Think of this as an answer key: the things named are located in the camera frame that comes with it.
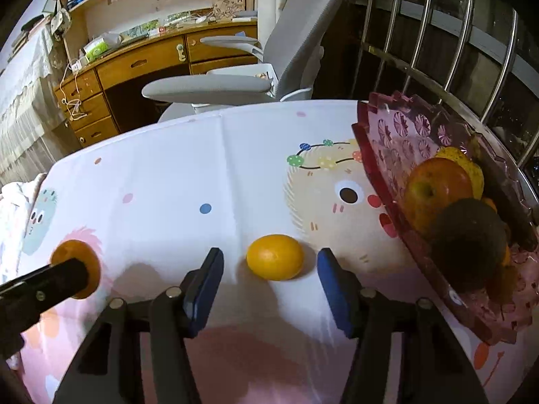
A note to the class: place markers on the pink glass fruit plate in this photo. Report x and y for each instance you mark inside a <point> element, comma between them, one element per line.
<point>387,185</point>

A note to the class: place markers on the dark avocado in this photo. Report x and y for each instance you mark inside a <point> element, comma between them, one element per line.
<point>467,244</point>

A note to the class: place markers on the green tissue box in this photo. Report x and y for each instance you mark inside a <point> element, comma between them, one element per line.
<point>96,48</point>

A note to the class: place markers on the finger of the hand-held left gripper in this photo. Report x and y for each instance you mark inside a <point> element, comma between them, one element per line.
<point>54,280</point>

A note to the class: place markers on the yellow pear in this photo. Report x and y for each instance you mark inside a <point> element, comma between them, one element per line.
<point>463,164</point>

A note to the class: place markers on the metal window railing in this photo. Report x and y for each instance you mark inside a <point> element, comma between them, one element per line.
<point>421,29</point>

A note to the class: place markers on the cartoon printed tablecloth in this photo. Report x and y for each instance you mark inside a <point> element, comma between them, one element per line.
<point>168,185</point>

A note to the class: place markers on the decorated cardboard box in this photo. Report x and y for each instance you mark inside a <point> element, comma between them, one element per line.
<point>229,5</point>

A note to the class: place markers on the white fabric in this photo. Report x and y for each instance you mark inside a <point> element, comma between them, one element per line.
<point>17,219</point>

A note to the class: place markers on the wooden desk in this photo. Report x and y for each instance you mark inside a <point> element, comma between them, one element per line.
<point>134,71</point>

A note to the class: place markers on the red apple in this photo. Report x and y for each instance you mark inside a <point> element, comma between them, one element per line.
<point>438,193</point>

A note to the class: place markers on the grey office chair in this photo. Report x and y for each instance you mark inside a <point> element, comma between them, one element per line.
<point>294,42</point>

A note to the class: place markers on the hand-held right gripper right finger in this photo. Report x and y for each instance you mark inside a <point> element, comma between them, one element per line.
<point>332,294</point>

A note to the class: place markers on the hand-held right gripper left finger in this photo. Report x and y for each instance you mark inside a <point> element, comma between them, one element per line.
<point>206,298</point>

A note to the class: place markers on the white lace cloth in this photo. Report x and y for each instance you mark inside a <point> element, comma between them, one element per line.
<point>25,92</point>

